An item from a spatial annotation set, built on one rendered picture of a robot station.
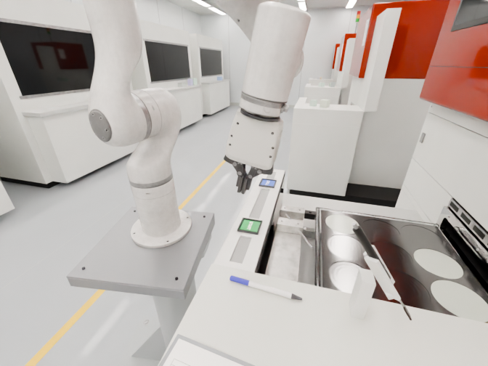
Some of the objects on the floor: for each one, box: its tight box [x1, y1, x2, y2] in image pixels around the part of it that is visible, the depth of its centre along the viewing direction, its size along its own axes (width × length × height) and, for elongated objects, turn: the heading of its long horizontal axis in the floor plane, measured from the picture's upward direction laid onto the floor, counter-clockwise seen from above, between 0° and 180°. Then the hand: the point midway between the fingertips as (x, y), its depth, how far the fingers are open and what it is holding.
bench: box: [189, 33, 230, 117], centre depth 698 cm, size 108×180×200 cm, turn 164°
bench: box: [0, 0, 139, 189], centre depth 320 cm, size 108×180×200 cm, turn 164°
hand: (244, 183), depth 51 cm, fingers closed
